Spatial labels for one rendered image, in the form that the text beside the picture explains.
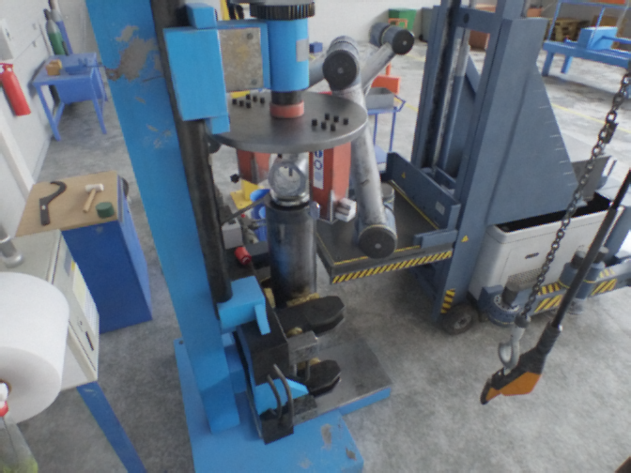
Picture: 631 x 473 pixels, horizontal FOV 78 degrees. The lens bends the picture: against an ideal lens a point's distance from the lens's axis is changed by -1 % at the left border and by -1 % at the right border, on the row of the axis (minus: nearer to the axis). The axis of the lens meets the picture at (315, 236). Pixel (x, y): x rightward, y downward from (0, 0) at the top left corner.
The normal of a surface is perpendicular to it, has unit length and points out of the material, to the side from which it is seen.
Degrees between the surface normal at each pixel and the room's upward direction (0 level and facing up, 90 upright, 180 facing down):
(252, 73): 90
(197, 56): 90
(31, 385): 90
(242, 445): 0
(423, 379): 0
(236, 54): 90
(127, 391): 0
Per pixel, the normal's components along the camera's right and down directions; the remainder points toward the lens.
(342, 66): -0.09, 0.58
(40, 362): 0.39, 0.54
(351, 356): 0.00, -0.81
